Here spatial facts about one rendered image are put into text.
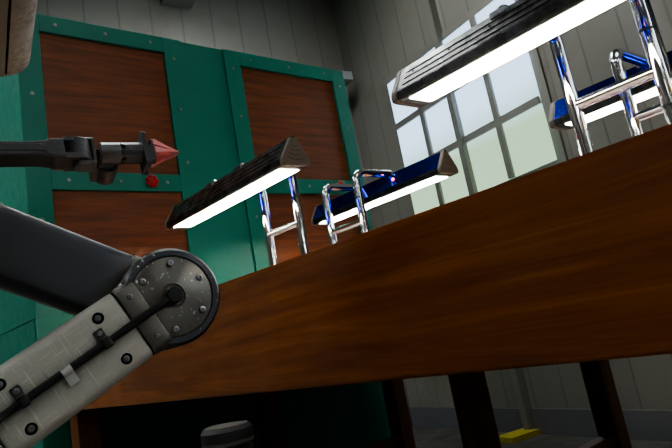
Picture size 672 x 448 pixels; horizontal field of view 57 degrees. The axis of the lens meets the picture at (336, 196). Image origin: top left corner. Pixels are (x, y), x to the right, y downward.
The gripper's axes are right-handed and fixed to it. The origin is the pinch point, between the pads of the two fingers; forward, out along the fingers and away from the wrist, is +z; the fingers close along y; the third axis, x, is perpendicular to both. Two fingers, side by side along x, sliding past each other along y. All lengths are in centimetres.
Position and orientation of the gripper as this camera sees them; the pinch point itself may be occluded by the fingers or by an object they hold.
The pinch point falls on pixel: (175, 153)
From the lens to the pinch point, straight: 175.0
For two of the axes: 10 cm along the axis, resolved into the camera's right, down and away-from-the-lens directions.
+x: 4.1, -5.8, -7.0
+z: 8.5, -0.4, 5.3
